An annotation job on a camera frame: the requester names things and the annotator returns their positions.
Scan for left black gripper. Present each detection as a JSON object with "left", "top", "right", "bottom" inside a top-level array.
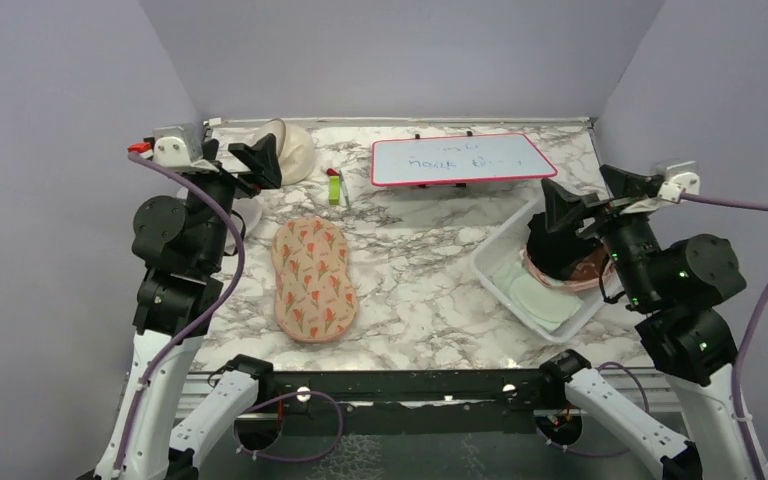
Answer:
[{"left": 182, "top": 131, "right": 281, "bottom": 267}]

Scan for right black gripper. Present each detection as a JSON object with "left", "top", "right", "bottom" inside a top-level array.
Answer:
[{"left": 540, "top": 163, "right": 660, "bottom": 306}]

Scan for floral mesh laundry bag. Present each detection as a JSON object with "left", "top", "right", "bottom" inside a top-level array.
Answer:
[{"left": 271, "top": 217, "right": 359, "bottom": 343}]

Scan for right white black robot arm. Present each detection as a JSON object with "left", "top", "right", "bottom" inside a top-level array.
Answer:
[{"left": 536, "top": 162, "right": 768, "bottom": 479}]

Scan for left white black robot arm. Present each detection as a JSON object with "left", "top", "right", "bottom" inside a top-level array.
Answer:
[{"left": 89, "top": 134, "right": 282, "bottom": 479}]

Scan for white mesh laundry bag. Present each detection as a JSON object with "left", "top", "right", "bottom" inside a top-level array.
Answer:
[{"left": 223, "top": 198, "right": 263, "bottom": 256}]

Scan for black bra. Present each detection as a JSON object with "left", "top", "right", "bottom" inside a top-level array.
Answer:
[{"left": 525, "top": 212, "right": 604, "bottom": 278}]

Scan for pink bra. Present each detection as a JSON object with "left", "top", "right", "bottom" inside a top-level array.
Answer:
[{"left": 520, "top": 247, "right": 615, "bottom": 293}]

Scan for light green bra pads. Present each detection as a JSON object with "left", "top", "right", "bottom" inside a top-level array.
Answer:
[{"left": 492, "top": 263, "right": 582, "bottom": 331}]

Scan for green red marker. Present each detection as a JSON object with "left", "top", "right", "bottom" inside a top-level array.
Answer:
[{"left": 326, "top": 168, "right": 350, "bottom": 208}]

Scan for white plastic basket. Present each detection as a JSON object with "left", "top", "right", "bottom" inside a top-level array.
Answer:
[{"left": 470, "top": 198, "right": 604, "bottom": 344}]

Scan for red framed whiteboard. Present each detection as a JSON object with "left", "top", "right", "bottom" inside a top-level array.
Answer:
[{"left": 370, "top": 133, "right": 558, "bottom": 187}]

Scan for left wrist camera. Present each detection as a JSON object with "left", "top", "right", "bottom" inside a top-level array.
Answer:
[{"left": 127, "top": 123, "right": 203, "bottom": 171}]

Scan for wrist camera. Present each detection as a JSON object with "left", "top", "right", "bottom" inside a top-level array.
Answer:
[
  {"left": 651, "top": 160, "right": 701, "bottom": 203},
  {"left": 127, "top": 123, "right": 203, "bottom": 171}
]

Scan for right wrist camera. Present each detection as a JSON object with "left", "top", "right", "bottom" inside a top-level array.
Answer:
[{"left": 651, "top": 160, "right": 701, "bottom": 203}]

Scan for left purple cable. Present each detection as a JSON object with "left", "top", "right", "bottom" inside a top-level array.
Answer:
[{"left": 112, "top": 152, "right": 346, "bottom": 473}]

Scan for purple cable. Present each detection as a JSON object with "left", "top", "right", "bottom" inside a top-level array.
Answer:
[
  {"left": 536, "top": 192, "right": 768, "bottom": 480},
  {"left": 112, "top": 152, "right": 346, "bottom": 473}
]

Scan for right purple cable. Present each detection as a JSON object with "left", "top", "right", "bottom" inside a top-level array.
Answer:
[{"left": 536, "top": 192, "right": 768, "bottom": 480}]

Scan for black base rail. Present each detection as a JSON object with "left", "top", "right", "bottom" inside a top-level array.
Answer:
[{"left": 232, "top": 368, "right": 583, "bottom": 448}]

